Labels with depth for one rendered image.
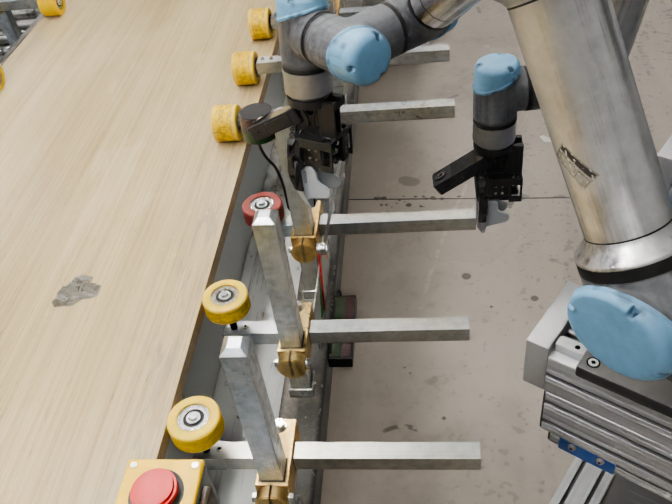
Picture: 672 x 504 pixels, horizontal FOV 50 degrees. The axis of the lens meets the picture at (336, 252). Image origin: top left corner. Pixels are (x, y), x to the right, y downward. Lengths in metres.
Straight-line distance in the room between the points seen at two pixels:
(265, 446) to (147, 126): 0.97
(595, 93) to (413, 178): 2.32
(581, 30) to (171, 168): 1.10
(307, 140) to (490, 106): 0.32
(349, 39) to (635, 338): 0.51
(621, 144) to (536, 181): 2.27
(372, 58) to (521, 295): 1.61
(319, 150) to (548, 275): 1.55
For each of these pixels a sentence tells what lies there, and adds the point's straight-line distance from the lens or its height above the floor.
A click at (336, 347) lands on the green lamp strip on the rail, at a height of 0.70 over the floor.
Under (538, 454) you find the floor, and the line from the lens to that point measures 2.11.
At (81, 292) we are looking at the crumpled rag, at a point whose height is 0.91.
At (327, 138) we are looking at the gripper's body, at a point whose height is 1.16.
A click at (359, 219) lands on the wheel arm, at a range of 1.43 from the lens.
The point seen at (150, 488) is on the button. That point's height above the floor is 1.23.
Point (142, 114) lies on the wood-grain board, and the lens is 1.84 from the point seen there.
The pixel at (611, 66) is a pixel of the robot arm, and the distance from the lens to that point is 0.69.
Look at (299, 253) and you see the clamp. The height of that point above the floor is 0.85.
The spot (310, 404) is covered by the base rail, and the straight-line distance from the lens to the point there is 1.34.
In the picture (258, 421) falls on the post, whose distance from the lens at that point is 0.99.
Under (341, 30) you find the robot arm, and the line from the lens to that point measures 0.99.
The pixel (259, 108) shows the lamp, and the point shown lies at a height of 1.14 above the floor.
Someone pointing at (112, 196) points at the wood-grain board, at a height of 0.90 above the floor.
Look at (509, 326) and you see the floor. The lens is 2.39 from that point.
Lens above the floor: 1.77
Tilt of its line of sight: 42 degrees down
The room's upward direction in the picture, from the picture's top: 8 degrees counter-clockwise
